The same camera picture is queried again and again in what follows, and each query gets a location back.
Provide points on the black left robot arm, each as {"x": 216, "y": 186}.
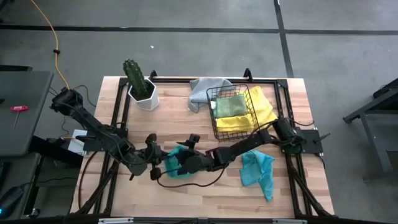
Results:
{"x": 90, "y": 124}

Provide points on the green cactus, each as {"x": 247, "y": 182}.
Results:
{"x": 135, "y": 76}

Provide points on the black metal cart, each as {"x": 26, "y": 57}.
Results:
{"x": 382, "y": 133}

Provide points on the black aluminium table frame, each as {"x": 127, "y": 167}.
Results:
{"x": 264, "y": 81}

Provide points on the teal microfiber towel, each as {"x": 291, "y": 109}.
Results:
{"x": 258, "y": 168}
{"x": 172, "y": 163}

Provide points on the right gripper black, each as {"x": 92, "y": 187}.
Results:
{"x": 200, "y": 161}

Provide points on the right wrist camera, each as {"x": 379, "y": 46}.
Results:
{"x": 186, "y": 161}

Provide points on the white faceted plant pot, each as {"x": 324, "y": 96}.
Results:
{"x": 149, "y": 102}

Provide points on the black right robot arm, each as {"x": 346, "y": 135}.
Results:
{"x": 248, "y": 146}

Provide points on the yellow microfiber towel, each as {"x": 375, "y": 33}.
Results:
{"x": 265, "y": 105}
{"x": 234, "y": 124}

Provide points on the white paper sheet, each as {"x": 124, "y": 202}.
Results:
{"x": 76, "y": 144}

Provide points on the grey side desk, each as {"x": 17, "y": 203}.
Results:
{"x": 28, "y": 124}

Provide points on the black computer mouse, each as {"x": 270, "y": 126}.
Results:
{"x": 9, "y": 199}

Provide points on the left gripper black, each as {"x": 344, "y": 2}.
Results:
{"x": 150, "y": 155}

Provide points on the grey microfiber towel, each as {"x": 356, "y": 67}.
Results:
{"x": 202, "y": 90}

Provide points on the green microfiber towel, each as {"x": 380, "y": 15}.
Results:
{"x": 231, "y": 105}

